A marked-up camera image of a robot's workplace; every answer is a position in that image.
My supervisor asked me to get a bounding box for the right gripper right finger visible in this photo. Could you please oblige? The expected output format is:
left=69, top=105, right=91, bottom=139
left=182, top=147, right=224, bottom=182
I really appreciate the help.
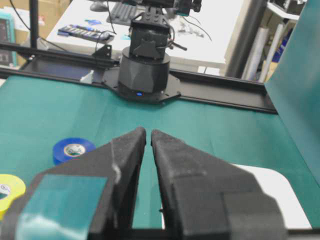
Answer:
left=151, top=129, right=288, bottom=240

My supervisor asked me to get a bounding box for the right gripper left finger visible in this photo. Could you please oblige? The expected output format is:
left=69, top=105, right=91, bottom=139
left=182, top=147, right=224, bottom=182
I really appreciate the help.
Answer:
left=0, top=127, right=146, bottom=240

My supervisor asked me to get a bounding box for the blue tape roll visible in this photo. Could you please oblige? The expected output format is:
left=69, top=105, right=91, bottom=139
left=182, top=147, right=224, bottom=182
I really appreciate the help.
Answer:
left=52, top=137, right=96, bottom=165

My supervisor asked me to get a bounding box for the yellow tape roll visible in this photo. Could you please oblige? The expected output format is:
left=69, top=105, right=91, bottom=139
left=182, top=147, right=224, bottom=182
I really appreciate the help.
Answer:
left=0, top=174, right=26, bottom=221

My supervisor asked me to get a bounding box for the white plastic case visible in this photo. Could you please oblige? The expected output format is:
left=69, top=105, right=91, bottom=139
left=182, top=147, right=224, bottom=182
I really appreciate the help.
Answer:
left=161, top=163, right=313, bottom=231

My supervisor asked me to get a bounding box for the green table cloth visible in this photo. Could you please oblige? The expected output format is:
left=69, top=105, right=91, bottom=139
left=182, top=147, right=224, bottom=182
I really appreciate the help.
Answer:
left=0, top=76, right=320, bottom=228

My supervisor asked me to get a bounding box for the blue screwdriver bit box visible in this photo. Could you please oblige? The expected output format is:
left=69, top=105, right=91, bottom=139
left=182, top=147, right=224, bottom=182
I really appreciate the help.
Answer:
left=57, top=24, right=114, bottom=43

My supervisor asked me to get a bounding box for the black keyboard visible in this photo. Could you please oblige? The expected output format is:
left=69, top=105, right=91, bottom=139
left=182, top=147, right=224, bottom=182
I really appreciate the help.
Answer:
left=111, top=2, right=146, bottom=21

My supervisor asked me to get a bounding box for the white background desk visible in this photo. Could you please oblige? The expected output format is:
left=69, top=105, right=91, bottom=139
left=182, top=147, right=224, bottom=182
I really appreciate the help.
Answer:
left=48, top=0, right=243, bottom=66

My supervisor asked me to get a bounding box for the black vertical stand pole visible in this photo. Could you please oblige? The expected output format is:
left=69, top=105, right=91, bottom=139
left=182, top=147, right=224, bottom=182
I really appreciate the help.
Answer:
left=29, top=0, right=39, bottom=49

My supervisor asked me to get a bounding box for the black aluminium frame rail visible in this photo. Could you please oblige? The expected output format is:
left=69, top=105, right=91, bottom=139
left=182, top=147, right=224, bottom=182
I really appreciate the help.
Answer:
left=0, top=42, right=277, bottom=114

